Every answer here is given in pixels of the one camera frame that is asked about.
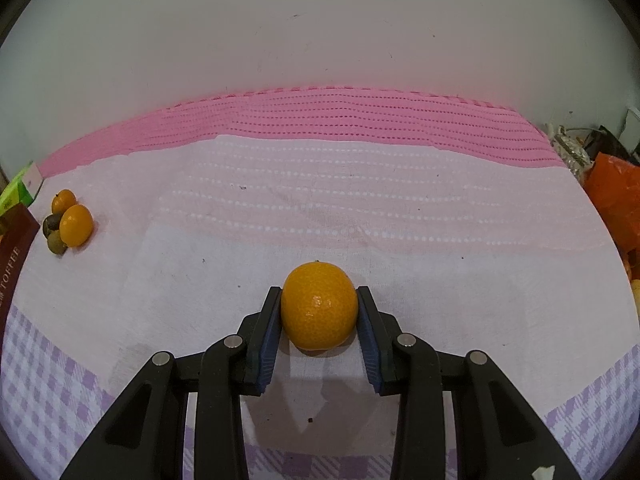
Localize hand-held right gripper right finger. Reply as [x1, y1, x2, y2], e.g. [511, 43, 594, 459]
[356, 286, 583, 480]

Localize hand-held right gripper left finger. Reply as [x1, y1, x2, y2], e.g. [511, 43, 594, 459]
[59, 286, 283, 480]

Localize orange mandarin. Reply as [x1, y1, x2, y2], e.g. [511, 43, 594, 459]
[51, 189, 77, 215]
[59, 204, 95, 248]
[280, 261, 360, 352]

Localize red and gold tin box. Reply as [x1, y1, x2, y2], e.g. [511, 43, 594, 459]
[0, 205, 41, 331]

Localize pink and purple checked tablecloth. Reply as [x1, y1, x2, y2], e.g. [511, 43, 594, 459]
[0, 84, 640, 480]

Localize crumpled silver wrapper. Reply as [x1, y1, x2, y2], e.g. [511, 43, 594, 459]
[546, 122, 593, 178]

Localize orange plastic bag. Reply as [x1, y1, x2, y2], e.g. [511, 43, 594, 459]
[582, 154, 640, 281]

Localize green tissue pack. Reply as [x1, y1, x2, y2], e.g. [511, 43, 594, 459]
[0, 161, 43, 218]

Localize black plastic bag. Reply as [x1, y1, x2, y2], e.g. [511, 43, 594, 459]
[582, 126, 640, 166]

